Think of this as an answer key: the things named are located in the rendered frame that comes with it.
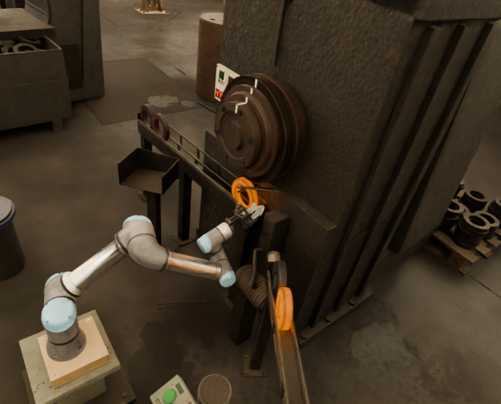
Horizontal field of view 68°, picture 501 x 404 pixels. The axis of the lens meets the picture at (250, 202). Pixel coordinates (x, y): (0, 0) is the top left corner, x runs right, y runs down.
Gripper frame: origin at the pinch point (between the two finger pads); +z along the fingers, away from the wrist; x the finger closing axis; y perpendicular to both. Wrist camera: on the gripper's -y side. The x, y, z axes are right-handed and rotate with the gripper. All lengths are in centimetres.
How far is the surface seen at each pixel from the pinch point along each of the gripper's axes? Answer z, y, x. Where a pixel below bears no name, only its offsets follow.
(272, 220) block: -3.6, 6.1, -13.1
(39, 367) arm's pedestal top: -115, -10, 4
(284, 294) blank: -26, 13, -47
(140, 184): -37, -4, 63
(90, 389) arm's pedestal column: -107, -32, -6
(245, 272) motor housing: -23.2, -15.5, -14.1
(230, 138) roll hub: -2.6, 37.7, 13.1
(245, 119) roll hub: 1.9, 49.0, 5.9
